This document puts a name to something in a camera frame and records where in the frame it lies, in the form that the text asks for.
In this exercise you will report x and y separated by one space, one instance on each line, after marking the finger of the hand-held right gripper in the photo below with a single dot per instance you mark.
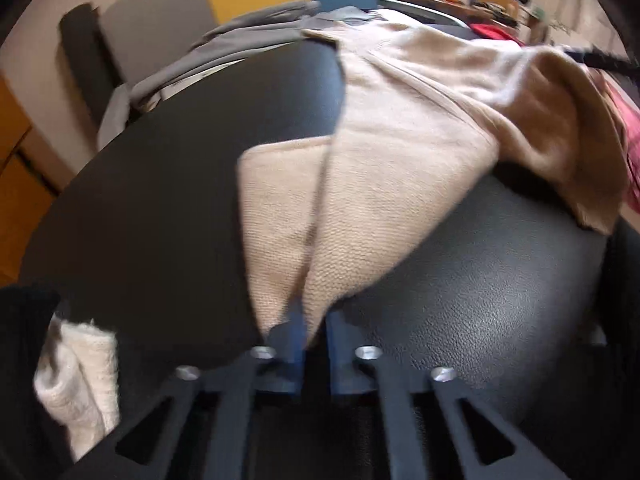
605 60

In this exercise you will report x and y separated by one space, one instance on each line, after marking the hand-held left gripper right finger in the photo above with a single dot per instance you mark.
340 365

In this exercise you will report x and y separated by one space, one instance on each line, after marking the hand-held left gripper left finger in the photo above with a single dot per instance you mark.
296 360

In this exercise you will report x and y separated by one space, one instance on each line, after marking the red sweater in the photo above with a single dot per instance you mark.
492 32

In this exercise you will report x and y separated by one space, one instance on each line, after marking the cream knit sweater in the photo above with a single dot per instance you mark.
400 160

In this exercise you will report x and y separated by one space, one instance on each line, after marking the pink ruffled blanket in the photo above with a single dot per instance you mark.
631 130

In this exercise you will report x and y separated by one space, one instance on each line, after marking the wooden desk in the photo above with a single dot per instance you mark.
450 5

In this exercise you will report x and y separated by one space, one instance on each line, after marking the black and white fluffy cloth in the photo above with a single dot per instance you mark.
75 390

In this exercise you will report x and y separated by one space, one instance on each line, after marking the orange wooden wardrobe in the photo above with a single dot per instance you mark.
20 200

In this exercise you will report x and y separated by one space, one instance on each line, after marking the grey garment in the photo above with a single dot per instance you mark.
240 35

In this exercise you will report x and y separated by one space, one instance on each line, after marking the grey yellow blue armchair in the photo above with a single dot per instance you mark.
150 20

